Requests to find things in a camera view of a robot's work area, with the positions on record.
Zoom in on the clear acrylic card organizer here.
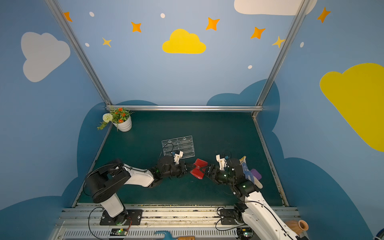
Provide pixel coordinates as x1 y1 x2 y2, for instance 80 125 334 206
162 136 195 159

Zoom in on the red card holder wallet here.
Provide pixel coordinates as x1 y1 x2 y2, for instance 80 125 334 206
190 159 208 180

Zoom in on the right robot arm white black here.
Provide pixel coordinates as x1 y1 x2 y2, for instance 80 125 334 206
196 156 307 240

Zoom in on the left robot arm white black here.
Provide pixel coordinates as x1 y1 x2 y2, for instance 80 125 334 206
85 156 195 219

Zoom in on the right green circuit board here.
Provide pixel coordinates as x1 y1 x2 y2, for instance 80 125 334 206
236 228 254 240

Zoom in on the green circuit board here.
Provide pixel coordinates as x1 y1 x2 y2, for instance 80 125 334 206
110 228 129 237
236 228 254 240

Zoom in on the white pot with flowers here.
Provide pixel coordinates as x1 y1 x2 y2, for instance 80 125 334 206
97 108 133 132

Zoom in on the left green circuit board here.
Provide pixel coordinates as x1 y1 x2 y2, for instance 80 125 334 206
110 228 129 237

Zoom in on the terracotta clay vase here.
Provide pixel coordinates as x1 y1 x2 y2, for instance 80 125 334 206
285 220 309 235

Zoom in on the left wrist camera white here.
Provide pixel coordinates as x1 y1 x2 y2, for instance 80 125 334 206
172 150 184 165

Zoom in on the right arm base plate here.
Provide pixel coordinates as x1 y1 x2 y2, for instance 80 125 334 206
218 208 239 226

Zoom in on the aluminium rail front frame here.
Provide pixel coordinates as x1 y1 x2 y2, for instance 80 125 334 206
49 205 310 240

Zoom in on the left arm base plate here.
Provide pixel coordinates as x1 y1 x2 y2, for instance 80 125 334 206
100 210 143 226

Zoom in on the teal handled tool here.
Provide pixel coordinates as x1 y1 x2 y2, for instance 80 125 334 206
155 231 196 240

